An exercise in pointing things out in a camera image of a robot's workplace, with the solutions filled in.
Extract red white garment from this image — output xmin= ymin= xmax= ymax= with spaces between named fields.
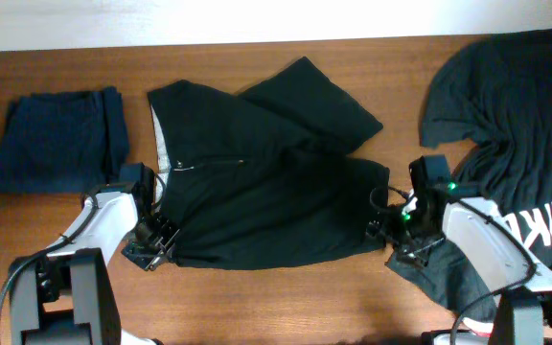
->
xmin=463 ymin=317 xmax=494 ymax=337

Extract folded navy blue garment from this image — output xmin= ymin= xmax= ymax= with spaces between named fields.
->
xmin=0 ymin=86 xmax=130 ymax=194

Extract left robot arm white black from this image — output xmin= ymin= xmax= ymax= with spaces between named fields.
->
xmin=0 ymin=163 xmax=178 ymax=345

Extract black t-shirt with white print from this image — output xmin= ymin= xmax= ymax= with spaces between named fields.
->
xmin=384 ymin=27 xmax=552 ymax=323

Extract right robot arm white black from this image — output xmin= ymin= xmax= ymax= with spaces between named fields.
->
xmin=366 ymin=155 xmax=552 ymax=345

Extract black shorts with zipper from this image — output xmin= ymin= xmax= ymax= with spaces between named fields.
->
xmin=148 ymin=57 xmax=389 ymax=270

